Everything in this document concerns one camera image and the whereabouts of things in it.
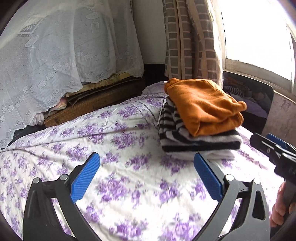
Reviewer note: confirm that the orange knit sweater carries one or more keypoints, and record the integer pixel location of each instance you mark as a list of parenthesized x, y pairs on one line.
[(204, 107)]

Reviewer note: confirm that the person's right hand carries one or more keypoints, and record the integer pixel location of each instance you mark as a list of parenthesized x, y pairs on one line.
[(279, 209)]

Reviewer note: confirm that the brown checkered curtain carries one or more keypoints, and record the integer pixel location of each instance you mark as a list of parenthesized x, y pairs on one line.
[(193, 45)]

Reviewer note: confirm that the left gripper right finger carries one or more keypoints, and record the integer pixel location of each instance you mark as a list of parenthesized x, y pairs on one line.
[(251, 221)]

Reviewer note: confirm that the black white striped folded garment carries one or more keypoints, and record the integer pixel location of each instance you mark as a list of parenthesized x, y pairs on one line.
[(177, 142)]

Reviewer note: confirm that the window frame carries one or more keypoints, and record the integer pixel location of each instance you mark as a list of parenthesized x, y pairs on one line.
[(260, 41)]

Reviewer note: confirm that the white lace cover cloth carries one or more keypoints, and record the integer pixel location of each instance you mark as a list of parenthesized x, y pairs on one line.
[(51, 48)]

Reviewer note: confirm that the brown woven mat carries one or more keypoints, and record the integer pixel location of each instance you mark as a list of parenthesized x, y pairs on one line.
[(96, 99)]

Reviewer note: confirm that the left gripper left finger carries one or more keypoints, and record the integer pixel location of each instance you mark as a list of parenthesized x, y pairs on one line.
[(40, 221)]

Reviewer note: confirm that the purple floral bed sheet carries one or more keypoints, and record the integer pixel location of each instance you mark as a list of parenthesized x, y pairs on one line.
[(139, 191)]

